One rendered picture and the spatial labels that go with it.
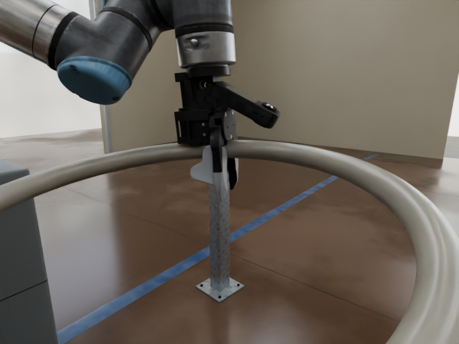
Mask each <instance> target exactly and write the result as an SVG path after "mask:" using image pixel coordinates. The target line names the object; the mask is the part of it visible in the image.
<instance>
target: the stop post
mask: <svg viewBox="0 0 459 344"><path fill-rule="evenodd" d="M208 187H209V226H210V278H209V279H207V280H206V281H204V282H202V283H200V284H198V285H196V286H195V287H196V288H197V289H198V290H200V291H202V292H203V293H205V294H206V295H208V296H210V297H211V298H212V299H214V300H216V301H217V302H218V303H221V302H222V301H224V300H225V299H227V298H228V297H230V296H231V295H233V294H234V293H236V292H237V291H239V290H240V289H242V288H243V287H244V285H242V284H241V283H239V282H237V281H235V280H234V279H232V278H230V182H229V173H227V194H226V195H225V197H224V199H223V201H222V202H218V200H217V195H216V192H215V187H214V186H213V185H211V184H208Z"/></svg>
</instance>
